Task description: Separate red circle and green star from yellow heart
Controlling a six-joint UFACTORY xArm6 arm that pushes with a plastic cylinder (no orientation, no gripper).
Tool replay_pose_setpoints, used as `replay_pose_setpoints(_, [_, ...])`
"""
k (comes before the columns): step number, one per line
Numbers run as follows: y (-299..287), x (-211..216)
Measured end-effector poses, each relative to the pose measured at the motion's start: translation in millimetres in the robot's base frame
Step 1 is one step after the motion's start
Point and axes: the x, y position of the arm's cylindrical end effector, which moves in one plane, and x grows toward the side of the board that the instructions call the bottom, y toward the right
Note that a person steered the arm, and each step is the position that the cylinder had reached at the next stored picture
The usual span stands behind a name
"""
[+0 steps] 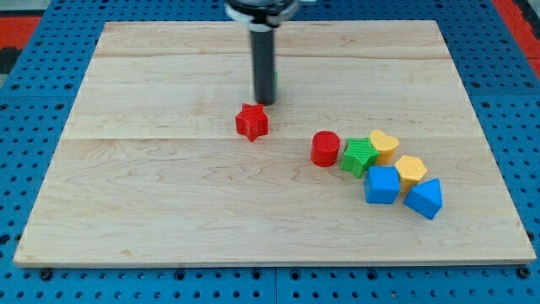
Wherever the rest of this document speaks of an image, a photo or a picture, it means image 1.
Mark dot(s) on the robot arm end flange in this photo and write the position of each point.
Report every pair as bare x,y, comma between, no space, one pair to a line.
261,13

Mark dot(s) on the red star block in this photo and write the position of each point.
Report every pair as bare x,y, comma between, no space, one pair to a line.
252,121

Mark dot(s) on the green star block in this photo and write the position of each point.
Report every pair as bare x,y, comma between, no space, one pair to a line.
359,155

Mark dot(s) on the yellow heart block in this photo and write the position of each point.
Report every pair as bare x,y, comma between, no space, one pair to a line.
385,144

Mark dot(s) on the red cylinder block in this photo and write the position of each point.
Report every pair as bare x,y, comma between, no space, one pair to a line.
324,148

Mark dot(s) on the green block behind rod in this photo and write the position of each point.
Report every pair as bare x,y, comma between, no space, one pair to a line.
276,81

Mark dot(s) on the light wooden board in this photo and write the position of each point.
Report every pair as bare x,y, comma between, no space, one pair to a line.
150,172

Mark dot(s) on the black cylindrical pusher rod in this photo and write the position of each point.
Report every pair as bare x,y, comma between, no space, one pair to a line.
263,63

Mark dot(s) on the blue cube block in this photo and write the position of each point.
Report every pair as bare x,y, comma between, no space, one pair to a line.
381,185

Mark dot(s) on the yellow hexagon block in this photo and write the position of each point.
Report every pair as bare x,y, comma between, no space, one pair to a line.
411,170

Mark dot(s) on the blue pentagon block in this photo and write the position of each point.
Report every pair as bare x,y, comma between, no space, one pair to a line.
426,198

